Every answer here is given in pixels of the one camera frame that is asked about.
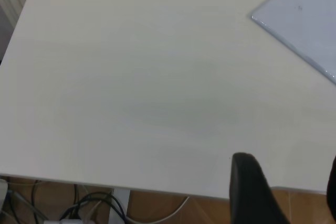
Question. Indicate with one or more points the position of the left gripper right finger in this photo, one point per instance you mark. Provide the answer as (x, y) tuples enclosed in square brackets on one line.
[(332, 182)]

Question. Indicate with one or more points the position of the white table leg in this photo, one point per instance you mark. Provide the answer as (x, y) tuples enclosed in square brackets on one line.
[(120, 205)]

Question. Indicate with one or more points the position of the clear plastic zipper bag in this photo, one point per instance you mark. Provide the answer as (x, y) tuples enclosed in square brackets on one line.
[(302, 11)]

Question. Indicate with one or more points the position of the grey curtain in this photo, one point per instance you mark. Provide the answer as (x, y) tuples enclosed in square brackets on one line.
[(10, 3)]

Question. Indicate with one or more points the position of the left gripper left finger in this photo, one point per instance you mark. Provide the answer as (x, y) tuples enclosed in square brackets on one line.
[(249, 192)]

